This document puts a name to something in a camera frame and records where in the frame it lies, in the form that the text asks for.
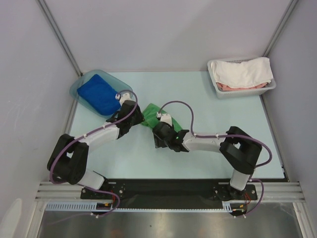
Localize green microfiber towel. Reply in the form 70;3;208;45
141;103;183;132

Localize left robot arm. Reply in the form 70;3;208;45
47;100;144;198

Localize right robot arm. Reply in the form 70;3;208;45
152;122;262;201

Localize blue folded towel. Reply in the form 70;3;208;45
77;74;120;116

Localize translucent blue plastic tray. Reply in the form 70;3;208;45
69;69;132;118

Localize white plastic basket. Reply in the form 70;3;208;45
208;58;276;99

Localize pink towel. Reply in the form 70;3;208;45
216;83;267;91

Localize white towel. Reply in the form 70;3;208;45
211;57;273;87

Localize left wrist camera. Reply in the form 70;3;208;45
119;92;133;106

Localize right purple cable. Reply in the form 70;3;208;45
157;100;273;219

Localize purple cable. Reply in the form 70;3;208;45
49;89;138;219
157;100;273;219

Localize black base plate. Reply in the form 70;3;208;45
80;178;260;210

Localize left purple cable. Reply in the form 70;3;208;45
49;89;138;219

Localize left aluminium frame post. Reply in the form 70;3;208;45
36;0;83;77

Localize aluminium frame post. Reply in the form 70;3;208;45
263;0;301;57
36;0;83;77

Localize white slotted cable duct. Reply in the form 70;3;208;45
45;201;232;213

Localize aluminium rail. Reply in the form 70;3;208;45
35;181;305;203

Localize right aluminium frame post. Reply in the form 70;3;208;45
263;0;301;57

